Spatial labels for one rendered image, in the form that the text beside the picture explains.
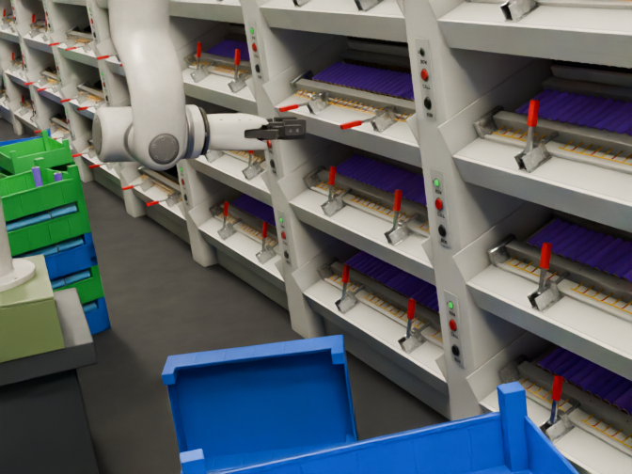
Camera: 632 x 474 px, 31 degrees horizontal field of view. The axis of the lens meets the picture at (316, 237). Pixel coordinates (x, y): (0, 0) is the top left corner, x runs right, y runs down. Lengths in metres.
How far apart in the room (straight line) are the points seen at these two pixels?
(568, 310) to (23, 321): 0.83
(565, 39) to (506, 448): 0.58
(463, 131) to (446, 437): 0.78
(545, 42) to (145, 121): 0.58
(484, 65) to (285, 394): 0.66
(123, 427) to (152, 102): 0.78
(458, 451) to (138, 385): 1.45
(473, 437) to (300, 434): 1.01
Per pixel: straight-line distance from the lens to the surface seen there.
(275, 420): 2.01
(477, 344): 1.82
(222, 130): 1.79
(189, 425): 2.03
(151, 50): 1.72
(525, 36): 1.51
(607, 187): 1.45
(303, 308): 2.46
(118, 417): 2.30
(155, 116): 1.68
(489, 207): 1.77
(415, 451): 1.03
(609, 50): 1.38
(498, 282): 1.74
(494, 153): 1.67
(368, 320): 2.22
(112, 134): 1.74
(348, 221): 2.16
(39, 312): 1.86
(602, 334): 1.54
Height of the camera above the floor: 0.91
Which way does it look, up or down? 16 degrees down
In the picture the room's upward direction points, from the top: 8 degrees counter-clockwise
